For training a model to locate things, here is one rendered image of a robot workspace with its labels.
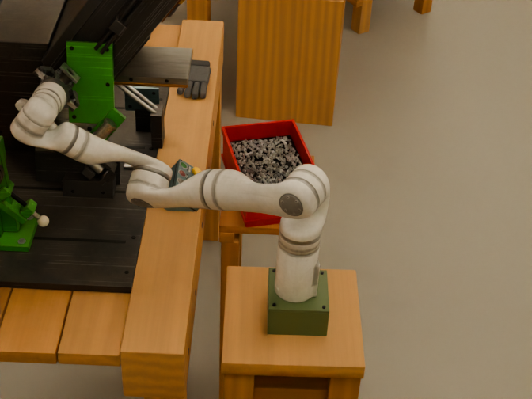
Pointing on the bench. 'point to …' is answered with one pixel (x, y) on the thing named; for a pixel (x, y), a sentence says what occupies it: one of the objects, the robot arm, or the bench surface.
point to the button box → (179, 183)
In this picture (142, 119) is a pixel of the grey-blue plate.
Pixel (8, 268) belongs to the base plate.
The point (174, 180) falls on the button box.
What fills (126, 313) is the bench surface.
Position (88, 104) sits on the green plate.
